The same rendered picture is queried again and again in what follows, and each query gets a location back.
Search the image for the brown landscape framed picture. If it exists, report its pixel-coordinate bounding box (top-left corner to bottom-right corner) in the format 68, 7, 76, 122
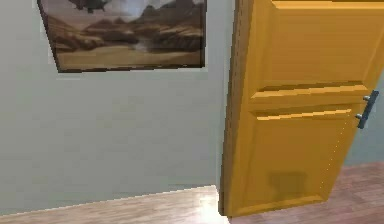
36, 0, 208, 74

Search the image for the yellow wooden room door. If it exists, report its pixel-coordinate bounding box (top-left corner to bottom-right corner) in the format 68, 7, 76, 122
218, 0, 384, 219

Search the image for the dark grey door handle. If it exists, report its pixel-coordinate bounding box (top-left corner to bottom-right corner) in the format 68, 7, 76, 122
354, 89, 380, 130

